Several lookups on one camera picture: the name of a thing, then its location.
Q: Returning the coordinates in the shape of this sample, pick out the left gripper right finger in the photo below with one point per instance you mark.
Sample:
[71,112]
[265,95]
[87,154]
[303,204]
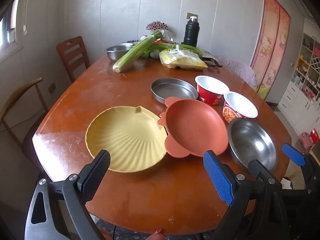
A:
[237,194]

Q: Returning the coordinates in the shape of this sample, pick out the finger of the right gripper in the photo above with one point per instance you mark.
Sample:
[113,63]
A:
[265,185]
[308,165]

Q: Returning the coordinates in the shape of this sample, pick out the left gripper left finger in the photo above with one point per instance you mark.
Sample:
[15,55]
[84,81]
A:
[45,219]

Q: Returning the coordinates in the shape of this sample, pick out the steel mixing bowl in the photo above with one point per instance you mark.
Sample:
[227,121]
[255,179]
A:
[249,141]

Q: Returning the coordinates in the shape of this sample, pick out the terracotta bear-shaped plate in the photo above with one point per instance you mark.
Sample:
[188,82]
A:
[193,127]

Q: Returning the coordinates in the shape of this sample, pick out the red paper bowl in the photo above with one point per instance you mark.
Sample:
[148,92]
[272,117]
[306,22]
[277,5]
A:
[210,89]
[237,106]

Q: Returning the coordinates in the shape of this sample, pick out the yellow shell-shaped plate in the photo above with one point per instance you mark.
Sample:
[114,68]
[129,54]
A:
[131,135]

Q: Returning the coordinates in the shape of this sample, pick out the steel round pan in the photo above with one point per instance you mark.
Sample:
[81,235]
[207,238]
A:
[167,87]

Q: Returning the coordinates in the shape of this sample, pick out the person left hand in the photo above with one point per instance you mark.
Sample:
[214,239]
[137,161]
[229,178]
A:
[157,235]

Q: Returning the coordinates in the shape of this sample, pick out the pink piggy toy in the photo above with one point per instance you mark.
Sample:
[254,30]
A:
[305,139]

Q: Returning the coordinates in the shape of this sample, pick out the white shelf cabinet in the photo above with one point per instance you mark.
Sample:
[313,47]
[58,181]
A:
[300,101]

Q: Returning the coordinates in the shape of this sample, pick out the pink cloth on chair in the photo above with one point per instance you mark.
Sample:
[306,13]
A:
[241,69]

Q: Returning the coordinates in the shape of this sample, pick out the pink cartoon door curtain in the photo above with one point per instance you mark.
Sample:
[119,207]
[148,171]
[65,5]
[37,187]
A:
[271,45]

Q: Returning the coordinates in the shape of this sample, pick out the curved light wooden chair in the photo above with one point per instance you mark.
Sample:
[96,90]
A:
[23,111]

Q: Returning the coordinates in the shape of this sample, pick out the black folding stand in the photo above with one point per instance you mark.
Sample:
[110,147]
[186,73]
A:
[211,62]

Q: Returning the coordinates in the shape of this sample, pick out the bagged yellow noodles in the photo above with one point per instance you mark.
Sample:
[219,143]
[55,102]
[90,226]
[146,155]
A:
[183,59]

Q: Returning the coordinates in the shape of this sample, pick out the brown slatted wooden chair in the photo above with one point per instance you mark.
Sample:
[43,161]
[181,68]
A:
[73,54]

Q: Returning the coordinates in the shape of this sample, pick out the celery bunch front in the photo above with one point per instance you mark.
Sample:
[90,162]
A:
[134,53]

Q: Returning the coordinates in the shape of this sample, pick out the celery bunch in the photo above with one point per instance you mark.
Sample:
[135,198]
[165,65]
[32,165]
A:
[160,46]
[134,53]

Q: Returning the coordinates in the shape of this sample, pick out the celery bunch rear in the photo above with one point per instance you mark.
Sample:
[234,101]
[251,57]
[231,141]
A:
[160,46]

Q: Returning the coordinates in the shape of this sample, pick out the steel bowl at rear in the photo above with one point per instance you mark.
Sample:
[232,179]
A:
[114,53]

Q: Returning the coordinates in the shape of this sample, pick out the black thermos bottle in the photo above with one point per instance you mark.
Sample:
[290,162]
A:
[192,30]

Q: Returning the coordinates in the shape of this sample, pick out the window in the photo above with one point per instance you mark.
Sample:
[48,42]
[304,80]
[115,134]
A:
[9,43]

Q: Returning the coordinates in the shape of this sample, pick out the dried flower bouquet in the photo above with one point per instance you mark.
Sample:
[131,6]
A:
[157,26]

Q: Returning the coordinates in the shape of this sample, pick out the lower wall socket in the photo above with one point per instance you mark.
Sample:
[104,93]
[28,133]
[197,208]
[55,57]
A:
[52,88]

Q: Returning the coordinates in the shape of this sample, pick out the wall power outlet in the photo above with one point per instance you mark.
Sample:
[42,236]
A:
[190,15]

